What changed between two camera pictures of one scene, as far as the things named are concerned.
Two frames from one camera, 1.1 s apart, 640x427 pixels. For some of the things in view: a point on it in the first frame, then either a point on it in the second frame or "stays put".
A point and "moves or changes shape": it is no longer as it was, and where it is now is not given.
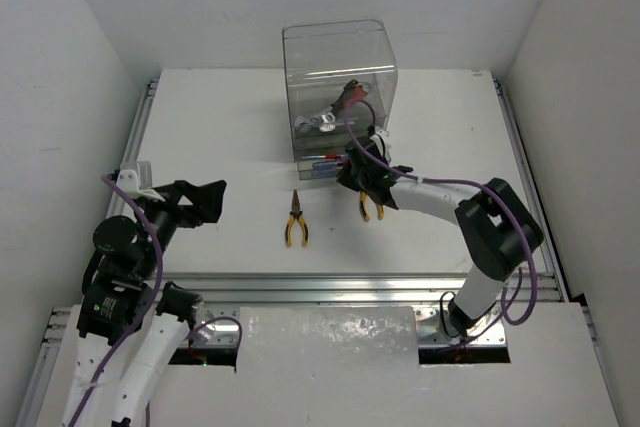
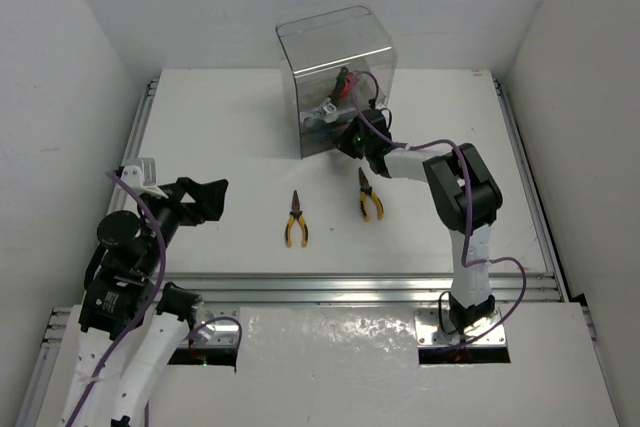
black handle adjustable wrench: x=325 y=121 -> x=327 y=112
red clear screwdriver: x=327 y=156 -> x=327 y=132
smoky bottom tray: x=305 y=168 -> x=310 y=147
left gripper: x=176 y=204 stays put
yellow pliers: x=365 y=208 stays put
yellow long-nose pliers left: x=296 y=214 stays put
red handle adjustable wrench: x=327 y=121 -> x=349 y=80
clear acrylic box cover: x=329 y=68 moves or changes shape
